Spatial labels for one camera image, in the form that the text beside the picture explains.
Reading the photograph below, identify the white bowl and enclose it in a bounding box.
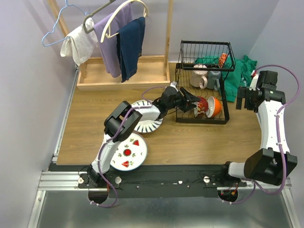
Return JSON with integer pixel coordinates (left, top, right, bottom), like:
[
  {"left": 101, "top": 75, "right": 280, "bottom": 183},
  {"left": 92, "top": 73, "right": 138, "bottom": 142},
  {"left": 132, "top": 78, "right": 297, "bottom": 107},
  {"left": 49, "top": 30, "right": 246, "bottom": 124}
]
[{"left": 194, "top": 96, "right": 209, "bottom": 117}]

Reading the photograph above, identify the pink ceramic mug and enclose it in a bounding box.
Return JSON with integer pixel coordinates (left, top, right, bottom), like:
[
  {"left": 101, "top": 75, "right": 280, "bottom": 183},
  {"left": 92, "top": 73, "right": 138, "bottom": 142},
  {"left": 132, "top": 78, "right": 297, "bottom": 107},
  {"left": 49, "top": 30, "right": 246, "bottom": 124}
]
[{"left": 190, "top": 64, "right": 208, "bottom": 89}]

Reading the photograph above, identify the orange bowl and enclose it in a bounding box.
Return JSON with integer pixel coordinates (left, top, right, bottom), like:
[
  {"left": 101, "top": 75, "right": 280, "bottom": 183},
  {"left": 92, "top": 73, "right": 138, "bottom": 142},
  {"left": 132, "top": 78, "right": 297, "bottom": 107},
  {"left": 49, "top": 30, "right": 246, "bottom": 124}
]
[{"left": 206, "top": 96, "right": 222, "bottom": 118}]

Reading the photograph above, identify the grey ceramic mug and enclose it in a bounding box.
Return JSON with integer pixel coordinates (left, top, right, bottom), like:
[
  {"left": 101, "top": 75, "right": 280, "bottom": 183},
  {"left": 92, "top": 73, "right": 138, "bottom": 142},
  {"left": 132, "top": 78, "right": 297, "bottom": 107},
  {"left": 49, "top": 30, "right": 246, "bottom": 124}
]
[{"left": 207, "top": 71, "right": 221, "bottom": 91}]

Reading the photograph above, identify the black wire dish rack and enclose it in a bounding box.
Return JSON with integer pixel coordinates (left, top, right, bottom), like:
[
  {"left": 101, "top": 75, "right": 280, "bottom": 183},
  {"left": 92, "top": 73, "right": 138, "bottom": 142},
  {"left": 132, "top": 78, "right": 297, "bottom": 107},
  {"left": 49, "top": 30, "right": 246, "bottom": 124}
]
[{"left": 175, "top": 40, "right": 236, "bottom": 124}]

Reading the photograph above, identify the blue striped white plate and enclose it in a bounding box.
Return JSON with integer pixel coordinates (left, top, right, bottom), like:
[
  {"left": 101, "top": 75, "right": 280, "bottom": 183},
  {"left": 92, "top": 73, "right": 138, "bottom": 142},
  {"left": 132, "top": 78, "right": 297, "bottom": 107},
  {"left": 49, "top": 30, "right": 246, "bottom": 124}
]
[{"left": 132, "top": 100, "right": 163, "bottom": 133}]

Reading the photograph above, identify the watermelon pattern white plate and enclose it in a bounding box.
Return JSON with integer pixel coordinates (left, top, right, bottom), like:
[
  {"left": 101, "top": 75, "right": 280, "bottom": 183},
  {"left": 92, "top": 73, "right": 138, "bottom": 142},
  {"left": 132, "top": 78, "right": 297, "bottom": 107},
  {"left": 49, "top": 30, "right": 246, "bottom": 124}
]
[{"left": 110, "top": 133, "right": 148, "bottom": 171}]

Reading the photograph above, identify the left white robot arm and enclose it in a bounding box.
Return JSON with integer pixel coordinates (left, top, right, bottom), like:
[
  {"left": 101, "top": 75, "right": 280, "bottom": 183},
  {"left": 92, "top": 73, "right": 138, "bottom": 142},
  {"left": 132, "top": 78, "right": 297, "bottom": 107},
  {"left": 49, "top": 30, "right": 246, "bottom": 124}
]
[{"left": 87, "top": 82, "right": 200, "bottom": 188}]

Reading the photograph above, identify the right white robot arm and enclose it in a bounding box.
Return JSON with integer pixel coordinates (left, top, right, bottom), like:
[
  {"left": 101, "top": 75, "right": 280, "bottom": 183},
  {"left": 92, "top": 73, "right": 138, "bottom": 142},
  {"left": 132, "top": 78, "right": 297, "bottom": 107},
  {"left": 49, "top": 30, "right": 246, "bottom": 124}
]
[{"left": 218, "top": 70, "right": 297, "bottom": 187}]

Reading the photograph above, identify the wooden clothes rack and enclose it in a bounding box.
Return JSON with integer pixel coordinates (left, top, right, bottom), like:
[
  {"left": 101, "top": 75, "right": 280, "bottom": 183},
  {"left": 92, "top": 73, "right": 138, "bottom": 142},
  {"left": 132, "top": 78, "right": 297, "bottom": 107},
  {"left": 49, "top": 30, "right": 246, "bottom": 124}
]
[{"left": 47, "top": 0, "right": 174, "bottom": 91}]

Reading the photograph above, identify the green t-shirt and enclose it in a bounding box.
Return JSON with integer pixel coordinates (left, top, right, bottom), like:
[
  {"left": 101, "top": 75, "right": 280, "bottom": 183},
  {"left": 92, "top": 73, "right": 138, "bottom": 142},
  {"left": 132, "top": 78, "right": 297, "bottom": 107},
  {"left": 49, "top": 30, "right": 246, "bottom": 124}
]
[{"left": 194, "top": 55, "right": 257, "bottom": 102}]

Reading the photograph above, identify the orange patterned cloth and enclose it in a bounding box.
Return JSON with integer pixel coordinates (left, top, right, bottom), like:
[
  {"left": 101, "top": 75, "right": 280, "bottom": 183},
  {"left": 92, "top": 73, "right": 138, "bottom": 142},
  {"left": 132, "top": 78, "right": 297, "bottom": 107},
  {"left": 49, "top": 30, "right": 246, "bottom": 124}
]
[{"left": 218, "top": 53, "right": 228, "bottom": 68}]

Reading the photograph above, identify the dark blue cloth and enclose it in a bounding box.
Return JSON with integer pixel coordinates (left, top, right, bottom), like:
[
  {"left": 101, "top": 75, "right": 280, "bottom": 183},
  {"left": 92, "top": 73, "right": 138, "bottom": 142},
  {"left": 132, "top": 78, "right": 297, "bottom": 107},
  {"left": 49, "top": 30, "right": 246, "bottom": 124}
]
[{"left": 116, "top": 17, "right": 145, "bottom": 82}]

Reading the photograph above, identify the purple cloth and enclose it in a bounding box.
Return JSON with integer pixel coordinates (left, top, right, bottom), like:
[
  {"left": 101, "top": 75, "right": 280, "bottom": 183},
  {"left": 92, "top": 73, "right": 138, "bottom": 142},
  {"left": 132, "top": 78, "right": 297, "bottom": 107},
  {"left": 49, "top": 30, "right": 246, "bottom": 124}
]
[{"left": 94, "top": 3, "right": 133, "bottom": 78}]

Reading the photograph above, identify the cream hanger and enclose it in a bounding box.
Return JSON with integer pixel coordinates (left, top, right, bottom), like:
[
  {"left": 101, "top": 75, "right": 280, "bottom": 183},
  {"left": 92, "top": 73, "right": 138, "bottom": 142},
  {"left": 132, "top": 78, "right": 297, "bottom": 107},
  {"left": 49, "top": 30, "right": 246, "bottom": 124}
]
[{"left": 100, "top": 0, "right": 149, "bottom": 43}]

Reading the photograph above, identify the white cloth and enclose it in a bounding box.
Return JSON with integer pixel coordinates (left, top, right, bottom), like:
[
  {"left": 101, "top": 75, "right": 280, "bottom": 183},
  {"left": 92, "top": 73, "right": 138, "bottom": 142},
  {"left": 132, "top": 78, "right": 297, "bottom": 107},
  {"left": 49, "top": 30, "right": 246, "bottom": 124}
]
[{"left": 60, "top": 25, "right": 98, "bottom": 66}]

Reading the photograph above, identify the grey hanger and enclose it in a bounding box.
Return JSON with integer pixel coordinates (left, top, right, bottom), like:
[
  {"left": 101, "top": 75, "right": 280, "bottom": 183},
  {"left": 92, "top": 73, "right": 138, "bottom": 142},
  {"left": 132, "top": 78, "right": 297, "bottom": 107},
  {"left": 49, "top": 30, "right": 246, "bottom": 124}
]
[{"left": 82, "top": 0, "right": 115, "bottom": 34}]

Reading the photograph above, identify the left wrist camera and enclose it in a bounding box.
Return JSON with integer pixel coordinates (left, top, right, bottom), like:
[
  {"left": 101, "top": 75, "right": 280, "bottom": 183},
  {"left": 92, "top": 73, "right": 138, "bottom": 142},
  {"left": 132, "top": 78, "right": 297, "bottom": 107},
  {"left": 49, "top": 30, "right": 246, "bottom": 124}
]
[{"left": 170, "top": 81, "right": 177, "bottom": 90}]

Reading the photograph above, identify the black mounting base rail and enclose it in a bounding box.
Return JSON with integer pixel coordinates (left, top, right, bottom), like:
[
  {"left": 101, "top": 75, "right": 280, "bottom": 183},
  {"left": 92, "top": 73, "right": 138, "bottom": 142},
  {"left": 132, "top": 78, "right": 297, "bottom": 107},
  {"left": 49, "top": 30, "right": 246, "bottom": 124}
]
[{"left": 38, "top": 163, "right": 292, "bottom": 199}]

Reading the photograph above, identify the blue wire hanger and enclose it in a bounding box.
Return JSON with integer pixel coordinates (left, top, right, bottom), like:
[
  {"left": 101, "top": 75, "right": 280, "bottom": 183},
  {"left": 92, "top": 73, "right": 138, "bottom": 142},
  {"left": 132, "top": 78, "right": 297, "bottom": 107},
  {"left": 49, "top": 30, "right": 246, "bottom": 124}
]
[{"left": 41, "top": 0, "right": 89, "bottom": 48}]

